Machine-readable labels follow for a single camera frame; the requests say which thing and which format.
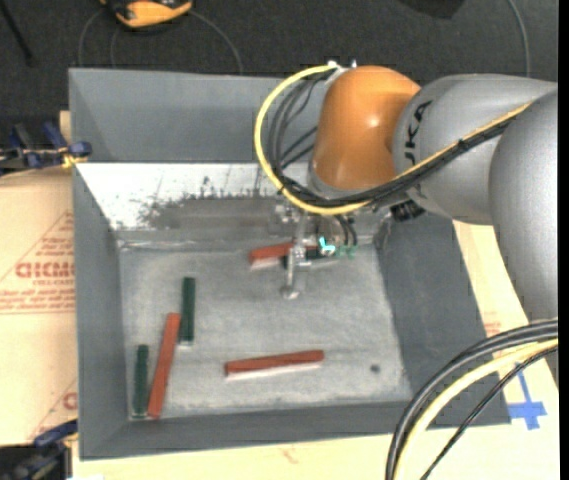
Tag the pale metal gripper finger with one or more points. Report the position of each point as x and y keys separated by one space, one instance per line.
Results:
x=292 y=280

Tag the red-brown flat block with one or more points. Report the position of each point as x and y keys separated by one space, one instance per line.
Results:
x=164 y=365
x=270 y=253
x=274 y=363

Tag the grey metal bin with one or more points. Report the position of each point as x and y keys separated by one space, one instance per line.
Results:
x=264 y=313

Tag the dark green flat block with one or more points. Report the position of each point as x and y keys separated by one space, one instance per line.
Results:
x=140 y=380
x=188 y=310

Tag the brown cardboard board red print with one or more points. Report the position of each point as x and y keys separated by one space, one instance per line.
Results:
x=24 y=358

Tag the black cylinder on white bracket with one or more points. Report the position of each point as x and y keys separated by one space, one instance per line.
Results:
x=407 y=211

